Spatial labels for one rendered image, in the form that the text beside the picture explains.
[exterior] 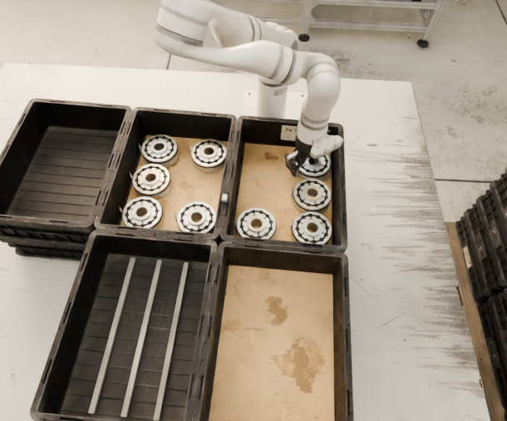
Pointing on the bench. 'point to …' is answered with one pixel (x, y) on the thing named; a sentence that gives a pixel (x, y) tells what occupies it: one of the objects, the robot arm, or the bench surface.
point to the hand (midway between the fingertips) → (303, 167)
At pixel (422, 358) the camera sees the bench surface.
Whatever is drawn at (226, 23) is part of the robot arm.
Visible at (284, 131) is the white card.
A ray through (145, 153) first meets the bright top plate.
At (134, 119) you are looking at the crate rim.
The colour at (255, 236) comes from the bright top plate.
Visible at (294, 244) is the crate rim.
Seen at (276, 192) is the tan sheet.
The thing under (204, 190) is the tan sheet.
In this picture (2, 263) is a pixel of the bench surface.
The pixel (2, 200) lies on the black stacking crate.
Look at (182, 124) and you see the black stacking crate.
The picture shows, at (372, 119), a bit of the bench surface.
